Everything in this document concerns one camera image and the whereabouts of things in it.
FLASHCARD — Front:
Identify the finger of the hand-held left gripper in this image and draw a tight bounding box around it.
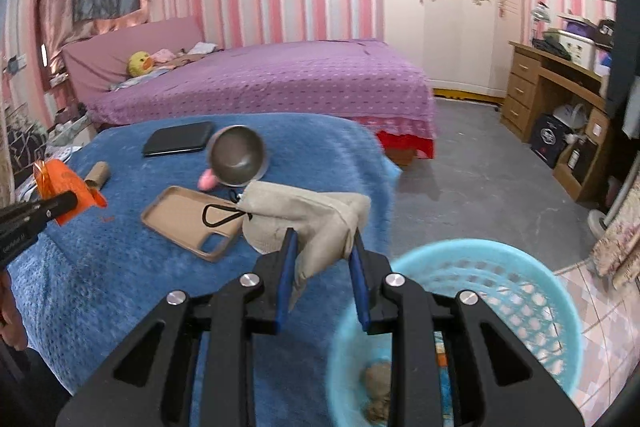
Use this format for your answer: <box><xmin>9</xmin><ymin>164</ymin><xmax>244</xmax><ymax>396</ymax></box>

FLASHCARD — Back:
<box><xmin>30</xmin><ymin>191</ymin><xmax>79</xmax><ymax>228</ymax></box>

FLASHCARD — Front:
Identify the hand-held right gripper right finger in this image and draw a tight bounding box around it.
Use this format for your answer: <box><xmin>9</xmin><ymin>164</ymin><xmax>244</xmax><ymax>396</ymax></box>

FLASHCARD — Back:
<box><xmin>348</xmin><ymin>227</ymin><xmax>583</xmax><ymax>427</ymax></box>

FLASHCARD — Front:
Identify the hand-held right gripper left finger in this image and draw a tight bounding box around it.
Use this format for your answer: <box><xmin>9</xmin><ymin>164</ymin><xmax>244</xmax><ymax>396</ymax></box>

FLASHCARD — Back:
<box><xmin>56</xmin><ymin>228</ymin><xmax>301</xmax><ymax>427</ymax></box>

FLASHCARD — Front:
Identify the orange snack packet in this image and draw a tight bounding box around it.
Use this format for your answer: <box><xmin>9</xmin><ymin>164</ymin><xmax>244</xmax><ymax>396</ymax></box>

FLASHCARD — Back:
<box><xmin>32</xmin><ymin>158</ymin><xmax>107</xmax><ymax>226</ymax></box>

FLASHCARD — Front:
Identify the beige cloth pouch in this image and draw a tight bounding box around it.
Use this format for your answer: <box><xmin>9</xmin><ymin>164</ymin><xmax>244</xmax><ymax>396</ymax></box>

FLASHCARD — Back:
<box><xmin>240</xmin><ymin>180</ymin><xmax>372</xmax><ymax>303</ymax></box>

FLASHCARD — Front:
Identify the light blue plastic basket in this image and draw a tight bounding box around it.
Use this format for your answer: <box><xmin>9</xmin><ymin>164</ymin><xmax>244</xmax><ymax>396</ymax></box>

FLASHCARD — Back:
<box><xmin>325</xmin><ymin>239</ymin><xmax>585</xmax><ymax>427</ymax></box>

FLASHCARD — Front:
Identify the person's left hand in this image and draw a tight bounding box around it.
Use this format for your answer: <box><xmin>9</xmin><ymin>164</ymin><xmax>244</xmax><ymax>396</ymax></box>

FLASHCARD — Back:
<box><xmin>0</xmin><ymin>274</ymin><xmax>28</xmax><ymax>351</ymax></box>

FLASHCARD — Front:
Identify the brown cardboard tube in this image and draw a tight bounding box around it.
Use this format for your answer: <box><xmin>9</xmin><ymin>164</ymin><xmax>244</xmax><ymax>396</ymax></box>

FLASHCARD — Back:
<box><xmin>84</xmin><ymin>161</ymin><xmax>112</xmax><ymax>186</ymax></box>

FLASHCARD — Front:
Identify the brown crumpled paper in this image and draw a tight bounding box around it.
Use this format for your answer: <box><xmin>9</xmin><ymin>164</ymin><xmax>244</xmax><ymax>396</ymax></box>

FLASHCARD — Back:
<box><xmin>362</xmin><ymin>359</ymin><xmax>393</xmax><ymax>425</ymax></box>

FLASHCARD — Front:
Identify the beige phone case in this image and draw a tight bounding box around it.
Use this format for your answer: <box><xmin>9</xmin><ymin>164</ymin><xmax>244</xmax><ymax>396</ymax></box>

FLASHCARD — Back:
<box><xmin>141</xmin><ymin>186</ymin><xmax>248</xmax><ymax>264</ymax></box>

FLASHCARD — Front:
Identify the pink cup with metal lining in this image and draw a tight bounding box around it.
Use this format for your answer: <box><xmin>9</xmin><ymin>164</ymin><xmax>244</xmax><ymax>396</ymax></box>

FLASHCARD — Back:
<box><xmin>198</xmin><ymin>125</ymin><xmax>271</xmax><ymax>192</ymax></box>

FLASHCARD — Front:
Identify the pink covered headboard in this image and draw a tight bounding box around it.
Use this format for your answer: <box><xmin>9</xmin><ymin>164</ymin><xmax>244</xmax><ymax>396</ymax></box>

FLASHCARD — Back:
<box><xmin>61</xmin><ymin>16</ymin><xmax>206</xmax><ymax>108</ymax></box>

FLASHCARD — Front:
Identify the yellow duck plush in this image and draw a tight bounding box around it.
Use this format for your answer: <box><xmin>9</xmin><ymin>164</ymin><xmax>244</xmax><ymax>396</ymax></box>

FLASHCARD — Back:
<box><xmin>127</xmin><ymin>52</ymin><xmax>157</xmax><ymax>76</ymax></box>

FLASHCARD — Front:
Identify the bed with purple bedspread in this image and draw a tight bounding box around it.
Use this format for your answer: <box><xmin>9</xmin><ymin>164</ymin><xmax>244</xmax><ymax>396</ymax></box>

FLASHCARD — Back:
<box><xmin>85</xmin><ymin>39</ymin><xmax>436</xmax><ymax>160</ymax></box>

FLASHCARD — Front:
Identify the black printed bag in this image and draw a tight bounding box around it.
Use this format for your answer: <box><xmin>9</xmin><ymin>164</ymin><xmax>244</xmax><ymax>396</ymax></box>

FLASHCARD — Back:
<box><xmin>530</xmin><ymin>112</ymin><xmax>568</xmax><ymax>168</ymax></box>

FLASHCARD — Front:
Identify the white fan stand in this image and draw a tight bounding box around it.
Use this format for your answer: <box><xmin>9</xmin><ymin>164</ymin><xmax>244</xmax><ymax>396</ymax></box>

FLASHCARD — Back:
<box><xmin>586</xmin><ymin>177</ymin><xmax>631</xmax><ymax>238</ymax></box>

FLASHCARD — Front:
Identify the wooden desk with drawers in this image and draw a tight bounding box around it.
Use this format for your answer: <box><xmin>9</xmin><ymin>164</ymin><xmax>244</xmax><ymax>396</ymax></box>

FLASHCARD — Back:
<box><xmin>500</xmin><ymin>40</ymin><xmax>613</xmax><ymax>202</ymax></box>

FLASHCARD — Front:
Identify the floral curtain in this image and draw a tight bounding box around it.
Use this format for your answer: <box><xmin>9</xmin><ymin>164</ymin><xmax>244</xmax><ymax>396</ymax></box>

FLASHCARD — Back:
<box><xmin>592</xmin><ymin>167</ymin><xmax>640</xmax><ymax>288</ymax></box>

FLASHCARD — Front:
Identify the white appliance under desk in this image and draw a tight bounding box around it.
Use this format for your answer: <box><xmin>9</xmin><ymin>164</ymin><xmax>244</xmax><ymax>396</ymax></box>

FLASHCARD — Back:
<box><xmin>552</xmin><ymin>103</ymin><xmax>586</xmax><ymax>128</ymax></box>

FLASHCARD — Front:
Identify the cream wardrobe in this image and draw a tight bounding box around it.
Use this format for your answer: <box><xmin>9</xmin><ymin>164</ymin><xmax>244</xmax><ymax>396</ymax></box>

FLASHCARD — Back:
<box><xmin>375</xmin><ymin>0</ymin><xmax>531</xmax><ymax>98</ymax></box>

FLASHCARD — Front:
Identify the dark clothes pile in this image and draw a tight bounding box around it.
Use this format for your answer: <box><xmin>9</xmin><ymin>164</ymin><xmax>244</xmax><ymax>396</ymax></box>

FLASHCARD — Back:
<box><xmin>531</xmin><ymin>34</ymin><xmax>572</xmax><ymax>60</ymax></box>

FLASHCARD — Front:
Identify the white storage box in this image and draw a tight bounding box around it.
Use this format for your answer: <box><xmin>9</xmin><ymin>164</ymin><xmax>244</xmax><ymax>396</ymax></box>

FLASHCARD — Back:
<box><xmin>557</xmin><ymin>29</ymin><xmax>598</xmax><ymax>68</ymax></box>

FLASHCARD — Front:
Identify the dark hanging jacket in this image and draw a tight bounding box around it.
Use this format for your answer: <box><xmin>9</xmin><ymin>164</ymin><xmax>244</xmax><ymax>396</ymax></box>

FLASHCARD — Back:
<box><xmin>605</xmin><ymin>0</ymin><xmax>640</xmax><ymax>115</ymax></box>

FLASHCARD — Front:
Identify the black cord loop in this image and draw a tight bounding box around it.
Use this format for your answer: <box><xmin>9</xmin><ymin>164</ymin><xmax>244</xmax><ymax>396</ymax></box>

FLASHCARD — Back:
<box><xmin>202</xmin><ymin>190</ymin><xmax>246</xmax><ymax>230</ymax></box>

